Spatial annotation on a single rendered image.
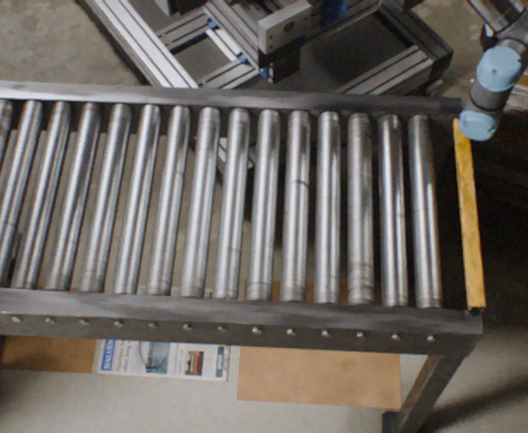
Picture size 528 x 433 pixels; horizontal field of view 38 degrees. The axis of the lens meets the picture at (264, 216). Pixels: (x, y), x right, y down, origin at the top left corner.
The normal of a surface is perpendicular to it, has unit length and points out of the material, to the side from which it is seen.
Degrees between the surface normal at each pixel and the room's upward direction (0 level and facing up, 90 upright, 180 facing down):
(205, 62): 0
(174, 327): 90
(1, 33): 0
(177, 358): 1
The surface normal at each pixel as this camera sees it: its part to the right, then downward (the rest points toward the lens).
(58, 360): 0.00, -0.49
